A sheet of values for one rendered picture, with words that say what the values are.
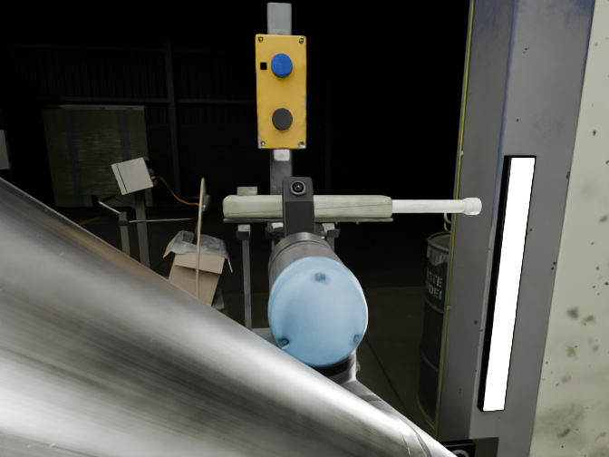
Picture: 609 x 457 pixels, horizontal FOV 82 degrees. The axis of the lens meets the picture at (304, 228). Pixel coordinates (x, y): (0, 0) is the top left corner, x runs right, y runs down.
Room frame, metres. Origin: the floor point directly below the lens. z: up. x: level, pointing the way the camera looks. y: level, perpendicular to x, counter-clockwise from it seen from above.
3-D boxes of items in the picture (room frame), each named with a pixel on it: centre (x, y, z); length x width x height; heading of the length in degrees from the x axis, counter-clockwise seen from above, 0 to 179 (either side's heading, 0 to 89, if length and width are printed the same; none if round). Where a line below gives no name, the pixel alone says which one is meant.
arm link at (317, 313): (0.35, -0.01, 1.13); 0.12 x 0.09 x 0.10; 6
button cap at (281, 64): (0.88, 0.05, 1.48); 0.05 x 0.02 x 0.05; 96
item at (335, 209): (0.66, -0.09, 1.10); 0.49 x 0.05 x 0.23; 96
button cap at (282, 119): (0.88, 0.05, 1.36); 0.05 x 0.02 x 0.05; 96
